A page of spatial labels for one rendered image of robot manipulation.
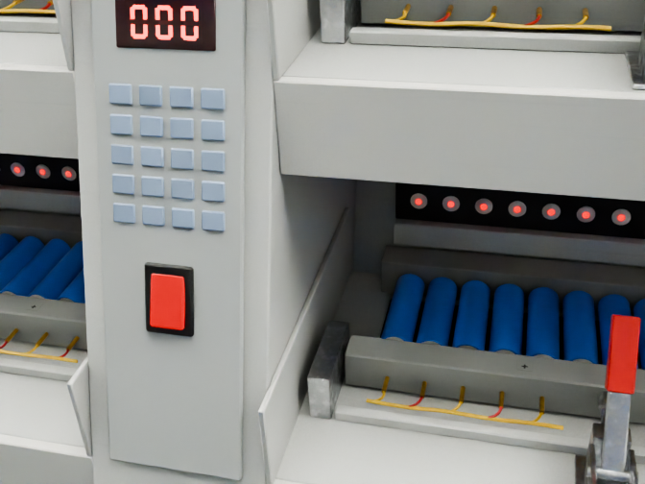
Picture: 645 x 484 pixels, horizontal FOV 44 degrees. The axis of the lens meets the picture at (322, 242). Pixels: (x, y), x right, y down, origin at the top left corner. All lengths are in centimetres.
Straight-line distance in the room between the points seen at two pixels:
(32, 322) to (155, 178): 17
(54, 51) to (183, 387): 17
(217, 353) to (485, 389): 15
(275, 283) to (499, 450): 14
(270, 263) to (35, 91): 14
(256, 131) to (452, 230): 20
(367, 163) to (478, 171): 5
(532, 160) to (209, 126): 14
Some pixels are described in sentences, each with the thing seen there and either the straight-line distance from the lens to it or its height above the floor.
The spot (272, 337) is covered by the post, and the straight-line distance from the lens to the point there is 38.
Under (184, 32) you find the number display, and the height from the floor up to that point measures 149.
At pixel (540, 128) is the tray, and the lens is 34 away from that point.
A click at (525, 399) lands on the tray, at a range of 44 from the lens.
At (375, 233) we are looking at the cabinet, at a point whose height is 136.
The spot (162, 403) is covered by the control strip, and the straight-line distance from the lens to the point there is 40.
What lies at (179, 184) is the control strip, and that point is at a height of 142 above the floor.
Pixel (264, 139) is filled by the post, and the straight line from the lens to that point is 35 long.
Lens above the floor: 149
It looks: 15 degrees down
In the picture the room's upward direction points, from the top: 2 degrees clockwise
